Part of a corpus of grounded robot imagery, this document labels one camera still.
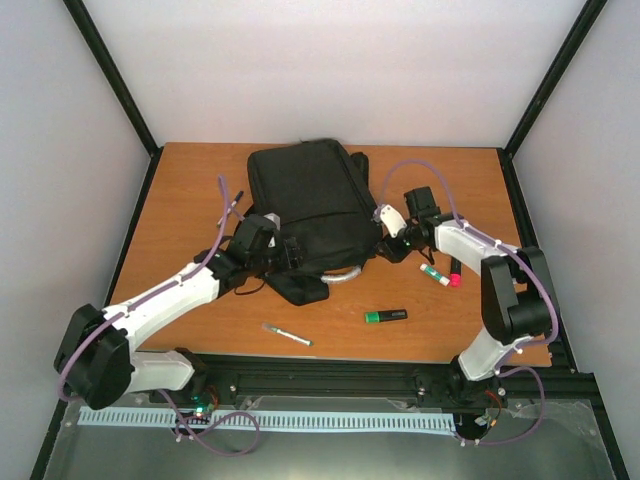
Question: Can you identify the black student backpack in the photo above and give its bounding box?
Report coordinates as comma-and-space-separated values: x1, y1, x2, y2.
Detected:
244, 139, 382, 306

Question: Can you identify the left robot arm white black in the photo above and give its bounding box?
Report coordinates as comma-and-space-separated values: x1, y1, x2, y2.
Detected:
54, 215, 304, 410

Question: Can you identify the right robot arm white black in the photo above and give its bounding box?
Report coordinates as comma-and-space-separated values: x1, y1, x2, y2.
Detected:
373, 187, 559, 391

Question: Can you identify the white green glue stick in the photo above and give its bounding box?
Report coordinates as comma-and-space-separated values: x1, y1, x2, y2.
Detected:
420, 263, 450, 286

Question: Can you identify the pink black highlighter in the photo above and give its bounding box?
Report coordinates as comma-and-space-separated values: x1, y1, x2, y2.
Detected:
449, 257, 462, 288

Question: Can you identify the green black highlighter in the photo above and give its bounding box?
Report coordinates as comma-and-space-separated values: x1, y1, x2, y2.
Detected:
364, 309, 408, 324

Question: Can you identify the silver pen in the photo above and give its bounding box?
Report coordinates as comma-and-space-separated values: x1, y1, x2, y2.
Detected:
262, 323, 313, 347

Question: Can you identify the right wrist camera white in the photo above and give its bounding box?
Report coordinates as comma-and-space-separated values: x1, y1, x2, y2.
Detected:
373, 204, 407, 238

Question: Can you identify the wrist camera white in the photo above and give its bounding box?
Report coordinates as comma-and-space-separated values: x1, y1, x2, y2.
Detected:
264, 212, 281, 248
373, 204, 407, 238

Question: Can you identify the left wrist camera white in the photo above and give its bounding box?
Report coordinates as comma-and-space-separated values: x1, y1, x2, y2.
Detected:
264, 212, 281, 248

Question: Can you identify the black aluminium rail base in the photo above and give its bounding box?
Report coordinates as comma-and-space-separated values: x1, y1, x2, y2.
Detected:
169, 353, 600, 412

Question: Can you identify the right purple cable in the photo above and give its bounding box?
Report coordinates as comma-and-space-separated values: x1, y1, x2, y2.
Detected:
377, 158, 561, 447

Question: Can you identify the light blue cable duct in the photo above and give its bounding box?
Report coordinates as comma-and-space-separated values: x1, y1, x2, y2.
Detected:
77, 406, 456, 435

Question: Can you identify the right black frame post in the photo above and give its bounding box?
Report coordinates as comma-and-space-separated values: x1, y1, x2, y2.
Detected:
504, 0, 609, 156

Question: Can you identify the black frame post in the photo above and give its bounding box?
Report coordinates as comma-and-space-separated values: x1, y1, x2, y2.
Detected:
62, 0, 162, 156
504, 0, 609, 156

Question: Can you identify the left black frame post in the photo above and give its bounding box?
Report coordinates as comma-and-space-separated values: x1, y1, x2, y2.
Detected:
62, 0, 162, 156

